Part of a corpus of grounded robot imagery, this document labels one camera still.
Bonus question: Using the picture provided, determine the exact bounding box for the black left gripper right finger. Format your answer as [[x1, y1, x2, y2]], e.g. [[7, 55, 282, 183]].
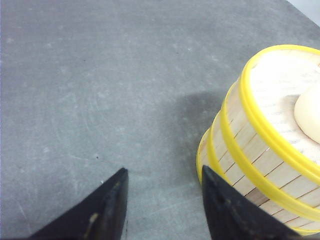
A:
[[201, 165, 300, 237]]

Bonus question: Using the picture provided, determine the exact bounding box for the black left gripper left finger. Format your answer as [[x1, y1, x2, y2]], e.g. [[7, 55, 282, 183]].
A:
[[32, 168, 129, 237]]

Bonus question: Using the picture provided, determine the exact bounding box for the bamboo steamer tray one bun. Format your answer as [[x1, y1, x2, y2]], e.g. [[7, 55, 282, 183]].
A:
[[220, 44, 320, 188]]

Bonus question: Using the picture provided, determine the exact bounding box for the bamboo steamer bottom tray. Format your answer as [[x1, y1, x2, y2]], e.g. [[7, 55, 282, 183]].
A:
[[196, 129, 320, 235]]

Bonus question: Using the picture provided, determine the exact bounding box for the white steamed bun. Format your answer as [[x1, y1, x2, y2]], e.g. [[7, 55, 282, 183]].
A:
[[294, 84, 320, 144]]

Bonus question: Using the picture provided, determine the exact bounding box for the paper steamer liner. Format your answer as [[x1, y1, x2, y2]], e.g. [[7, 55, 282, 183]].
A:
[[249, 49, 320, 165]]

